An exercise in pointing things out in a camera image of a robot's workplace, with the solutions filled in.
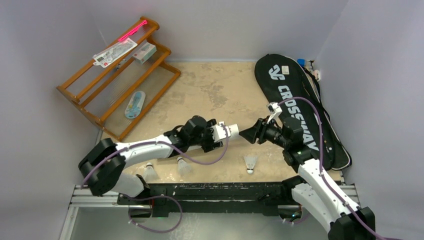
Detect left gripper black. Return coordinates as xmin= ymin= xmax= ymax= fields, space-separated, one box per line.
xmin=188 ymin=119 xmax=222 ymax=151

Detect black CROSSWAY racket bag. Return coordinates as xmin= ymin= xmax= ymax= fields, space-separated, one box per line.
xmin=254 ymin=54 xmax=336 ymax=170

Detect white shuttlecock tube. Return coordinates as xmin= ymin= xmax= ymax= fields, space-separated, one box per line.
xmin=153 ymin=124 xmax=239 ymax=165

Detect black SPORT racket bag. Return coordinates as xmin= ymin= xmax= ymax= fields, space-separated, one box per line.
xmin=302 ymin=67 xmax=352 ymax=171

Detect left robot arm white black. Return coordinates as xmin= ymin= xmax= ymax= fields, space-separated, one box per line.
xmin=78 ymin=115 xmax=231 ymax=205

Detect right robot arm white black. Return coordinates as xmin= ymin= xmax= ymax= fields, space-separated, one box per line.
xmin=239 ymin=117 xmax=377 ymax=240

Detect light blue blister pack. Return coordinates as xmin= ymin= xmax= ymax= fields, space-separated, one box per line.
xmin=124 ymin=91 xmax=146 ymax=120

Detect right white shuttlecock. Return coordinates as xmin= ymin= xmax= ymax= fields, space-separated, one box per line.
xmin=243 ymin=155 xmax=258 ymax=175

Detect white shuttlecock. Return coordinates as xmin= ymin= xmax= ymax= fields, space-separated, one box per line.
xmin=243 ymin=155 xmax=258 ymax=175
xmin=177 ymin=156 xmax=193 ymax=176
xmin=142 ymin=162 xmax=160 ymax=181

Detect left white shuttlecock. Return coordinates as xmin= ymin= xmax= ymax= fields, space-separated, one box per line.
xmin=177 ymin=156 xmax=193 ymax=176

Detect blue white small object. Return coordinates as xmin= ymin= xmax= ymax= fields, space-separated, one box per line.
xmin=296 ymin=58 xmax=314 ymax=67

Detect wooden rack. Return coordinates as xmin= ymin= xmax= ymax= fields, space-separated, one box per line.
xmin=57 ymin=16 xmax=181 ymax=142

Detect small teal white box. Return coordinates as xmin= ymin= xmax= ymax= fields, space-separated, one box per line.
xmin=132 ymin=42 xmax=157 ymax=64

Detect flat packaged item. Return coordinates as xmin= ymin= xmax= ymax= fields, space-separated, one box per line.
xmin=92 ymin=38 xmax=138 ymax=68

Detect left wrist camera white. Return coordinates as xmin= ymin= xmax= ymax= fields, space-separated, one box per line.
xmin=211 ymin=121 xmax=232 ymax=143

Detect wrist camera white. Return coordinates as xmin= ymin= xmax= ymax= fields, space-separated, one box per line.
xmin=211 ymin=121 xmax=232 ymax=143
xmin=266 ymin=102 xmax=282 ymax=124

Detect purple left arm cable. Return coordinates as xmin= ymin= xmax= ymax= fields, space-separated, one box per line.
xmin=81 ymin=124 xmax=230 ymax=188

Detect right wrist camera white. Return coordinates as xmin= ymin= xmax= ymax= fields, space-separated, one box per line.
xmin=266 ymin=102 xmax=282 ymax=124

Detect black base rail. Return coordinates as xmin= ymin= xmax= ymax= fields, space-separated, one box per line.
xmin=117 ymin=178 xmax=306 ymax=222

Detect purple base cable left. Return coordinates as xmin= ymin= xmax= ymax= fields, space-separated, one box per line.
xmin=128 ymin=194 xmax=184 ymax=234

